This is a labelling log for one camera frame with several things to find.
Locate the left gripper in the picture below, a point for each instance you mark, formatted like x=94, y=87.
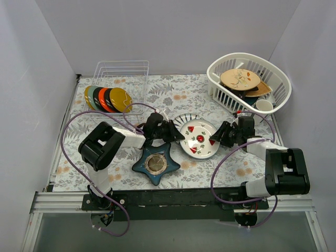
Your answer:
x=168, y=130

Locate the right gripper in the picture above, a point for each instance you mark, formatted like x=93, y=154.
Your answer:
x=227, y=133

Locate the white blue-striped plate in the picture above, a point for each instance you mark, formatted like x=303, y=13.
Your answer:
x=182, y=119

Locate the black glossy plate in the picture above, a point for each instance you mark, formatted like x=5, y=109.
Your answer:
x=109, y=105

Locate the orange red round plate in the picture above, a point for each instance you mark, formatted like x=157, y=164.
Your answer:
x=102, y=100

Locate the blue floral green plate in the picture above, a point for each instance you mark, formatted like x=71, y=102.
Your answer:
x=91, y=99

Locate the yellow patterned round plate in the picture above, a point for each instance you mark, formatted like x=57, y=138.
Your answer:
x=86, y=98

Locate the dark brown plate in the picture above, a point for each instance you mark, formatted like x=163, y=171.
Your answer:
x=96, y=99

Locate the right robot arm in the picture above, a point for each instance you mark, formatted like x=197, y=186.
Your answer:
x=285, y=168

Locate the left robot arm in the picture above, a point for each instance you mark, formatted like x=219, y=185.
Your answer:
x=100, y=147

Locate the dark teal dish in basket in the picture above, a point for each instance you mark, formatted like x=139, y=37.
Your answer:
x=248, y=100

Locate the floral table mat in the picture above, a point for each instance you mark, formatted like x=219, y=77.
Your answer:
x=179, y=94

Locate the blue star-shaped plate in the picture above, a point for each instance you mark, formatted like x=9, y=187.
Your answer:
x=155, y=162

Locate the white cup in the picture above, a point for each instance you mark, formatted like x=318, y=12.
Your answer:
x=263, y=105

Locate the beige floral round plate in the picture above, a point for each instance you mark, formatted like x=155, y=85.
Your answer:
x=240, y=79

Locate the white plastic slatted basket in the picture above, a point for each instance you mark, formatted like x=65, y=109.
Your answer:
x=270, y=74

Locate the tan fan-shaped plate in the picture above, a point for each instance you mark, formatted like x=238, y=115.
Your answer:
x=260, y=90

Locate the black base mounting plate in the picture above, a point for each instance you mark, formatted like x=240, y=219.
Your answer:
x=177, y=204

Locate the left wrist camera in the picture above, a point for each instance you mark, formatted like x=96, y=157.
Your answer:
x=163, y=114

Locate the white wire dish rack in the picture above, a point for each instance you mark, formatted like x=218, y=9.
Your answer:
x=130, y=75

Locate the aluminium frame rail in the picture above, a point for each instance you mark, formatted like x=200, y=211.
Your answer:
x=70, y=202

